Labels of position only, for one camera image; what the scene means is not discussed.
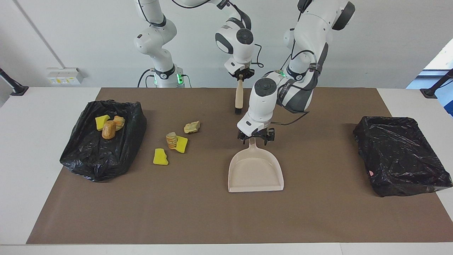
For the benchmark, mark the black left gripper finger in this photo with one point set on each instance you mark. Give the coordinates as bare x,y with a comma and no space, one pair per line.
243,137
271,136

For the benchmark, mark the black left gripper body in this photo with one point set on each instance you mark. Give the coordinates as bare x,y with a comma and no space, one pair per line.
256,133

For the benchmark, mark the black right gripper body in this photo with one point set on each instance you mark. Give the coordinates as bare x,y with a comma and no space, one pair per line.
242,72

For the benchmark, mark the beige hand brush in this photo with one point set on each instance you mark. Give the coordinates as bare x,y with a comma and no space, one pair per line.
239,99

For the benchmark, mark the beige plastic dustpan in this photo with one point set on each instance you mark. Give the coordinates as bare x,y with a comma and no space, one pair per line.
255,173

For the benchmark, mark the pale foam piece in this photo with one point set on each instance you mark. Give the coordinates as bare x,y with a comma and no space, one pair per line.
192,127
120,122

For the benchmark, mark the yellow sponge piece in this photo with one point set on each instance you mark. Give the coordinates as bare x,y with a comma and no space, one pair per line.
182,144
101,121
160,157

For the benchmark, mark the striped round foam piece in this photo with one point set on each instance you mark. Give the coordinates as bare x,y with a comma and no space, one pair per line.
171,140

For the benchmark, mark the brown potato shaped piece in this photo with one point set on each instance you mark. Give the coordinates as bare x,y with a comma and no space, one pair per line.
108,131

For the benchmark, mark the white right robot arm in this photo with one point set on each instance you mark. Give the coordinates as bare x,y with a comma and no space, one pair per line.
155,35

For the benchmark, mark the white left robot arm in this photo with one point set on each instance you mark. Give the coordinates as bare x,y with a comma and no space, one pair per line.
262,102

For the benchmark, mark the black bag bin pink spot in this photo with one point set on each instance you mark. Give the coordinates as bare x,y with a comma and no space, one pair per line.
400,156

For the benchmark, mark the black bag lined bin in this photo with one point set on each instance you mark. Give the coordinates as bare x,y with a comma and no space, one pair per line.
102,156

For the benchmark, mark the brown table mat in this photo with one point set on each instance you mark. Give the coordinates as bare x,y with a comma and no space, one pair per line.
226,219

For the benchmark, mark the black clamp stand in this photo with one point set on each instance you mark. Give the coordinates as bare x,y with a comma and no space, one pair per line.
19,91
430,94

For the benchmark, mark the white wall socket box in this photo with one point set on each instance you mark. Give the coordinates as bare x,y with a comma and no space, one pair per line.
63,75

